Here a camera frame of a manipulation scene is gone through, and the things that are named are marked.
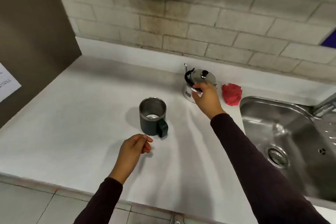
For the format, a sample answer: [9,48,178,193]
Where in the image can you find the person's left hand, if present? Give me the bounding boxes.
[108,134,154,184]

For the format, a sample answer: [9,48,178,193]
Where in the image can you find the person's right hand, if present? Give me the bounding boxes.
[191,82,226,120]

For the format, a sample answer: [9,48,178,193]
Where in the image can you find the red cloth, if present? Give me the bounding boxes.
[222,83,243,107]

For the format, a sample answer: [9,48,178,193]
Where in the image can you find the silver kettle with black handle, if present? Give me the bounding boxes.
[182,63,218,104]

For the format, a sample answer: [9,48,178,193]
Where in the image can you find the dark green steel mug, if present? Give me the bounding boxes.
[139,97,169,140]

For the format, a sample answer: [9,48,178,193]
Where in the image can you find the person's right forearm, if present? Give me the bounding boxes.
[210,113,331,224]

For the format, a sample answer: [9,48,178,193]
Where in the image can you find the person's left forearm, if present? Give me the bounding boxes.
[74,176,123,224]

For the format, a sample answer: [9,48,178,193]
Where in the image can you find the white countertop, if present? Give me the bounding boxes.
[0,36,336,224]

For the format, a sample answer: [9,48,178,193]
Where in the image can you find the round sink drain strainer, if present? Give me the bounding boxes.
[265,145,289,169]

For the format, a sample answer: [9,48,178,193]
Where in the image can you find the stainless steel sink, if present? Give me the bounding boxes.
[239,96,336,203]

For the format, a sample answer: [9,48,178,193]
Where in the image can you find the steel faucet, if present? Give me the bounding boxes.
[312,99,336,119]

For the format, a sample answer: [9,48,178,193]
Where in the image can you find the white paper sheet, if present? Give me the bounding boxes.
[0,62,22,103]

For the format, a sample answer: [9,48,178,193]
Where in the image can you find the brown side panel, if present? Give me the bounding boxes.
[0,0,82,128]

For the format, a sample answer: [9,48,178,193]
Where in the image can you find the purple wall sign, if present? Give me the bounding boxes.
[321,27,336,48]

